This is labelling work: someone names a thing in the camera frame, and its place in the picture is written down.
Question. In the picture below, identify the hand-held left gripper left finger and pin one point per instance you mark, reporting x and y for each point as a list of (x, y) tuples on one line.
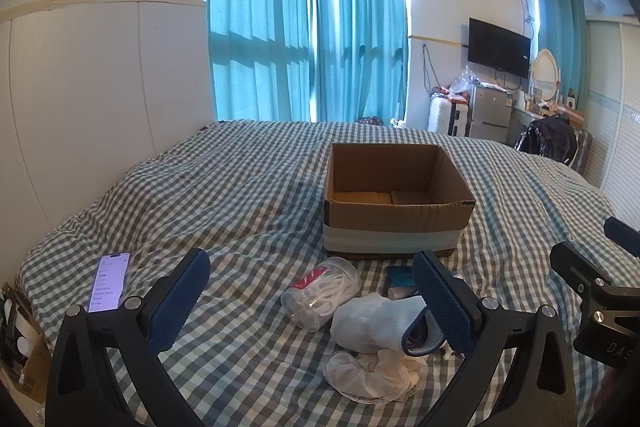
[(180, 297)]

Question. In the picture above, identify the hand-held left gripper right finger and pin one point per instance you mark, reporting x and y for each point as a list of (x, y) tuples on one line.
[(440, 297)]

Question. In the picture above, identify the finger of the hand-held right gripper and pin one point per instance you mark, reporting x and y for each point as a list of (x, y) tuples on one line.
[(622, 237), (575, 264)]

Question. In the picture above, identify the blue packet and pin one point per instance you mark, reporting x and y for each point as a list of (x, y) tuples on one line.
[(400, 277)]

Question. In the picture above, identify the white sock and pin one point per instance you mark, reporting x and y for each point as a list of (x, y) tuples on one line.
[(365, 319)]

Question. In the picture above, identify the white lace cloth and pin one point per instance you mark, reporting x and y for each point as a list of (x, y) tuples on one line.
[(360, 377)]

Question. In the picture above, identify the clear plastic jar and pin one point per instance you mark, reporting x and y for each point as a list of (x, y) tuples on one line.
[(320, 292)]

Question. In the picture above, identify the smartphone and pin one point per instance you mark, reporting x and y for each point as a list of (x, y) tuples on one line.
[(107, 282)]

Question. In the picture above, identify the checkered blanket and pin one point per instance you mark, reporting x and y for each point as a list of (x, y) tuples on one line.
[(225, 187)]

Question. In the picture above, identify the black jacket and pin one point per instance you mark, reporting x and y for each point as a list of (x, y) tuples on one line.
[(547, 139)]

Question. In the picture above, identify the white wardrobe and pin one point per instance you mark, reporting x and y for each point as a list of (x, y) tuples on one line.
[(615, 107)]

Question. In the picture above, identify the white dressing table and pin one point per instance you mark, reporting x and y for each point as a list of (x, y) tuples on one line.
[(525, 119)]

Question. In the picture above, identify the cardboard box with white items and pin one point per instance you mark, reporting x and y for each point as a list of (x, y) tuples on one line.
[(30, 357)]

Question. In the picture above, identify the silver mini fridge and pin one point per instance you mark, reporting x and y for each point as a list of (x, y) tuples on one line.
[(490, 112)]

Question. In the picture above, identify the white suitcase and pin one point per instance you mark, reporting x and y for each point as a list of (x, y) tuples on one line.
[(442, 117)]

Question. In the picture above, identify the oval white mirror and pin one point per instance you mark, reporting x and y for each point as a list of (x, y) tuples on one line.
[(545, 74)]

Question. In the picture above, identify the red patterned bag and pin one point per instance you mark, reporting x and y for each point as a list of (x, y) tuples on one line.
[(370, 120)]

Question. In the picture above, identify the white headboard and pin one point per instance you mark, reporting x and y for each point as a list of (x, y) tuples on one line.
[(90, 107)]

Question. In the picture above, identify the clear plastic bag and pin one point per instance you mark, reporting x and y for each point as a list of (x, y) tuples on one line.
[(461, 84)]

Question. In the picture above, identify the narrow teal curtain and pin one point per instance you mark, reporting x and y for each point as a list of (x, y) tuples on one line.
[(557, 32)]

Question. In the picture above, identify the wide teal curtain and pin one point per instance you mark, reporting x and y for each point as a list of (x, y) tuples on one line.
[(255, 17)]

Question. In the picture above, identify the black wall television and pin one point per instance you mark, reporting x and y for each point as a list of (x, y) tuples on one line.
[(497, 47)]

